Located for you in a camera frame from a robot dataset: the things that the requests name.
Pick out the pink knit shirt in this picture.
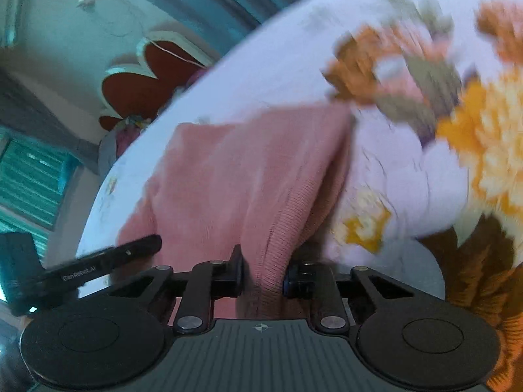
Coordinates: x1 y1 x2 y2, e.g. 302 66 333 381
117 103 355 319

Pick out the pile of clothes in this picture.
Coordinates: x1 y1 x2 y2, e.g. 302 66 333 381
98 115 152 179

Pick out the teal window blind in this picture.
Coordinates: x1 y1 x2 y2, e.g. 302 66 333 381
1 130 79 258

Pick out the red heart-shaped headboard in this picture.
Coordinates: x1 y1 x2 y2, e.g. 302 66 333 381
98 30 215 131

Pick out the floral white bed sheet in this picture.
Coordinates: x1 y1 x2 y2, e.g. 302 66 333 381
78 0 522 391

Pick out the white hanging cable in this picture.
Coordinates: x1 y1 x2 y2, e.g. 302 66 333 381
146 38 206 68

